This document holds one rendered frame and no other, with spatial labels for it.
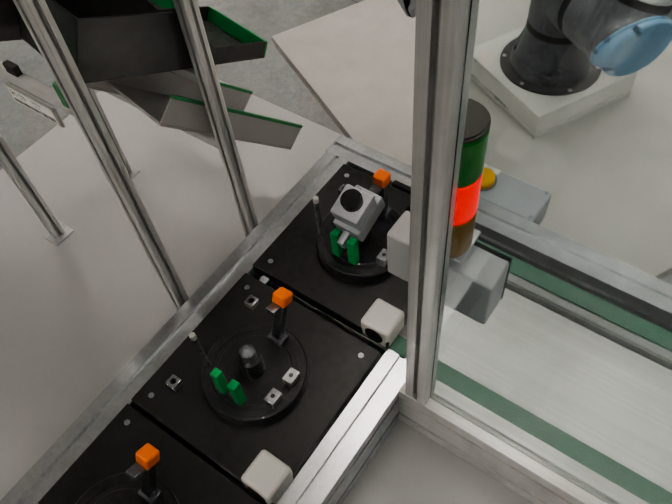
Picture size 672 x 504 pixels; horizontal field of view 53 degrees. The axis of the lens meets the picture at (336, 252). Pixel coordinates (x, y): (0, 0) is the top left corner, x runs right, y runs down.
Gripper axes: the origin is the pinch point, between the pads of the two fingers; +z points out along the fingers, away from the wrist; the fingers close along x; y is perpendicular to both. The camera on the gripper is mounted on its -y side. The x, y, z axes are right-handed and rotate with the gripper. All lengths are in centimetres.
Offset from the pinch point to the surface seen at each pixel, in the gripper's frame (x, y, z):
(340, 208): -4.1, -23.6, 14.5
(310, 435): -16, -48, 26
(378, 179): -5.0, -15.7, 15.7
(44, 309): 37, -53, 37
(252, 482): -14, -57, 24
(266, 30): 137, 109, 123
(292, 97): 101, 81, 123
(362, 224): -7.2, -23.0, 16.5
